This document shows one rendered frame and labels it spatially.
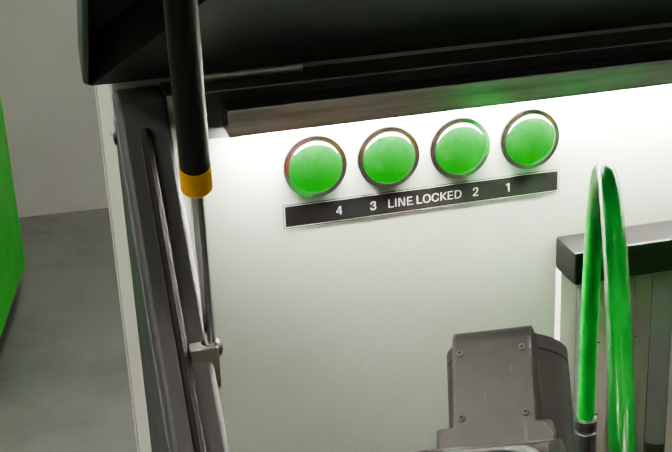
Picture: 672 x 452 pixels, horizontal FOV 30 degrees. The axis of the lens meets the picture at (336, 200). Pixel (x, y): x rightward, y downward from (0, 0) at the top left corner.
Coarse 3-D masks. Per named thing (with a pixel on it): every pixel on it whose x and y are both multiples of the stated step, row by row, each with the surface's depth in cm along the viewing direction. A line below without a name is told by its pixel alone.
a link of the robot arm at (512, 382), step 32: (448, 352) 59; (480, 352) 55; (512, 352) 55; (544, 352) 57; (448, 384) 58; (480, 384) 54; (512, 384) 54; (544, 384) 56; (480, 416) 54; (512, 416) 53; (544, 416) 55
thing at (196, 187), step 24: (168, 0) 63; (192, 0) 63; (168, 24) 64; (192, 24) 64; (168, 48) 66; (192, 48) 65; (192, 72) 67; (192, 96) 68; (192, 120) 69; (192, 144) 70; (192, 168) 72; (192, 192) 73; (192, 360) 84; (216, 360) 85
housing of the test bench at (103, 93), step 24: (432, 48) 102; (456, 48) 102; (96, 96) 121; (120, 192) 100; (120, 216) 108; (120, 240) 114; (120, 264) 121; (120, 288) 129; (144, 408) 109; (144, 432) 118
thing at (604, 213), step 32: (608, 192) 75; (608, 224) 73; (608, 256) 71; (608, 288) 69; (608, 320) 68; (608, 352) 67; (608, 384) 66; (576, 416) 104; (608, 416) 66; (608, 448) 65
